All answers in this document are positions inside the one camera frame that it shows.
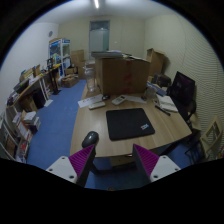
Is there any open notebook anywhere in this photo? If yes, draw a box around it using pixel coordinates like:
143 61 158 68
157 95 178 112

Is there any white paper sheet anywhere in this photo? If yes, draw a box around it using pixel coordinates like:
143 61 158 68
78 94 103 108

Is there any wooden chair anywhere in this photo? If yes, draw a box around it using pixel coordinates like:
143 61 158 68
200 116 223 160

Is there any door with window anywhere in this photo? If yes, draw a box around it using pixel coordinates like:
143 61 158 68
89 20 110 52

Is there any black pen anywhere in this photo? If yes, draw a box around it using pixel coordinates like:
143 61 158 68
155 105 171 116

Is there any white book shelf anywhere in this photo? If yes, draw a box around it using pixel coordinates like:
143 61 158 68
0 112 33 163

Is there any black mouse pad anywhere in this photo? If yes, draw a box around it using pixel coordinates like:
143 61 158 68
106 108 155 140

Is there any clear plastic jar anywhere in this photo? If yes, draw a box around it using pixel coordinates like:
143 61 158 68
85 68 95 92

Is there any black computer mouse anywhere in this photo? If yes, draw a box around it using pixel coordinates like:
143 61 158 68
82 131 99 148

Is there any black monitor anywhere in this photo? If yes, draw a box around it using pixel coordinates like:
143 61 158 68
170 72 195 106

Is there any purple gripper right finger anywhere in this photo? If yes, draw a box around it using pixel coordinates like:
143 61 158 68
132 143 182 184

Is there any white remote control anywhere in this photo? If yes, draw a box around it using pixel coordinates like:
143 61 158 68
112 95 126 106

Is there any white remote on paper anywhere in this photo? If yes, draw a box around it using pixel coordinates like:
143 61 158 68
88 101 106 110

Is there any large cardboard box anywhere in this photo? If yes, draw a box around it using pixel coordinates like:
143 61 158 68
95 58 150 95

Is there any blue white display cabinet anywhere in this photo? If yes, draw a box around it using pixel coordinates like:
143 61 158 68
49 38 71 77

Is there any wooden side desk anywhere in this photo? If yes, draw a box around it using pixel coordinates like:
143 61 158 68
7 64 61 108

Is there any cardboard box on floor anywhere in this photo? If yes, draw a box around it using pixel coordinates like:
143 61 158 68
61 75 79 88

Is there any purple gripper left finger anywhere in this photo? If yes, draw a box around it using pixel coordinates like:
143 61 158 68
45 143 97 188

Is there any cardboard box at wall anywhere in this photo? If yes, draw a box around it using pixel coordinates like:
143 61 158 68
146 48 165 76

